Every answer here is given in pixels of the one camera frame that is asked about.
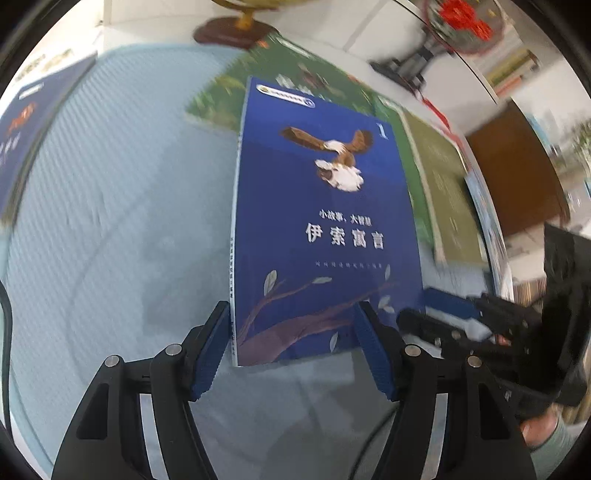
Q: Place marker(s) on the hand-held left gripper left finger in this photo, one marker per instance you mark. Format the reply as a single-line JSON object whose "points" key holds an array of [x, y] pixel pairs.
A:
{"points": [[210, 353]]}

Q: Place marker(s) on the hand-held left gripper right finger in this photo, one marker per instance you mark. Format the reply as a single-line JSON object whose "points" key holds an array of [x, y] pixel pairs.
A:
{"points": [[376, 357]]}

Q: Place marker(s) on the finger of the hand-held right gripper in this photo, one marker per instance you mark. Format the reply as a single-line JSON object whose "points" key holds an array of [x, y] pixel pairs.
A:
{"points": [[450, 302], [434, 325]]}

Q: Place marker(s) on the blue eagle cover book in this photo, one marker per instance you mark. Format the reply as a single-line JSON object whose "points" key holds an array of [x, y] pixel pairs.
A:
{"points": [[323, 230]]}

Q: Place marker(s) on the person's right forearm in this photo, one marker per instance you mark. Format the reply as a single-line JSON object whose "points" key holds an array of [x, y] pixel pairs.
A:
{"points": [[561, 454]]}

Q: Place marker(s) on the rows of shelved books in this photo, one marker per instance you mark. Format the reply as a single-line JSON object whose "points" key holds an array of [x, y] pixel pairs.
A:
{"points": [[512, 71]]}

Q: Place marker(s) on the person's right hand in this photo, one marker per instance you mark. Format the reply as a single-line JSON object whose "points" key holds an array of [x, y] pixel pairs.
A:
{"points": [[538, 431]]}

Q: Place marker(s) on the light blue illustrated book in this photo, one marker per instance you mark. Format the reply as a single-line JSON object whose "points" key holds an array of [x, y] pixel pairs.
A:
{"points": [[489, 230]]}

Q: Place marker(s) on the olive green book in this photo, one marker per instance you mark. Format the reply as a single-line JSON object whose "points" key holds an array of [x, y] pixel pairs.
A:
{"points": [[445, 194]]}

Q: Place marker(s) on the brown wooden cabinet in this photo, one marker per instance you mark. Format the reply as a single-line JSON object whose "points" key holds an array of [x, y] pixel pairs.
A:
{"points": [[512, 170]]}

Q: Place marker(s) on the light blue textured mat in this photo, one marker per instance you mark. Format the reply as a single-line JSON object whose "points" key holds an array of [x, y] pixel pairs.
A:
{"points": [[115, 207]]}

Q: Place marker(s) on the round red flower fan ornament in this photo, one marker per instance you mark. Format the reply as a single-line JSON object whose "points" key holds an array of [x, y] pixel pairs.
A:
{"points": [[461, 23]]}

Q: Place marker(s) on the dark blue fox cover book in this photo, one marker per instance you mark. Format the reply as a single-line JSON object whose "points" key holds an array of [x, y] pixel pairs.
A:
{"points": [[27, 124]]}

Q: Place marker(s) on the green illustrated book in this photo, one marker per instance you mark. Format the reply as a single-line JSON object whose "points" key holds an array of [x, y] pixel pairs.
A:
{"points": [[277, 64]]}

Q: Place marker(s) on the antique yellow globe on stand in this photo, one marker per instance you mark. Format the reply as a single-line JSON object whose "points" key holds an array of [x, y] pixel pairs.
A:
{"points": [[231, 32]]}

